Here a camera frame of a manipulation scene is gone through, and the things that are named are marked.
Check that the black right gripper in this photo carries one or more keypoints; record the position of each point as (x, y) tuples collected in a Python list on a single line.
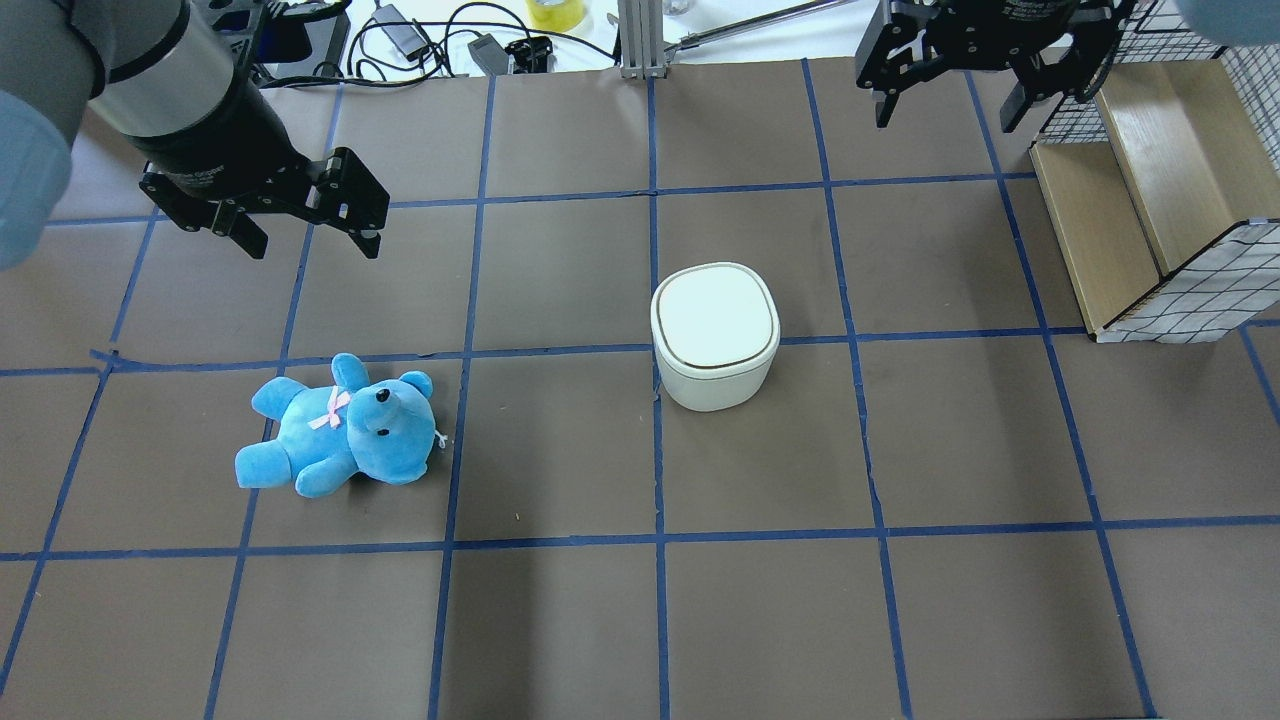
[(1003, 30)]

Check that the yellow tape roll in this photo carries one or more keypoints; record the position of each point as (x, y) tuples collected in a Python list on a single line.
[(558, 16)]

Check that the blue teddy bear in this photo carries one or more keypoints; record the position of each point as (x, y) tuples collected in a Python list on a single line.
[(385, 430)]

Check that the wire basket with wooden shelf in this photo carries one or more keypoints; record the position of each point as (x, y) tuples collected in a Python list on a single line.
[(1162, 189)]

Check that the aluminium frame post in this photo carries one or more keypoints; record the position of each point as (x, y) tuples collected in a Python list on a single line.
[(642, 46)]

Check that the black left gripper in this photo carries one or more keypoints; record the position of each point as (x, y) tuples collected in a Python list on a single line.
[(222, 137)]

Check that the white lidded trash can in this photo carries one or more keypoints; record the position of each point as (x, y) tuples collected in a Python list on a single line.
[(715, 331)]

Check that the long metal grabber rod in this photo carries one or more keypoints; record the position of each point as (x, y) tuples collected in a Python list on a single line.
[(740, 27)]

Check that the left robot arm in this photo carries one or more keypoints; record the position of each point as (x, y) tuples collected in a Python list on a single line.
[(147, 68)]

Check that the black power adapter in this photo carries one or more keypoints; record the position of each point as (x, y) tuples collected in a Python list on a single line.
[(404, 36)]

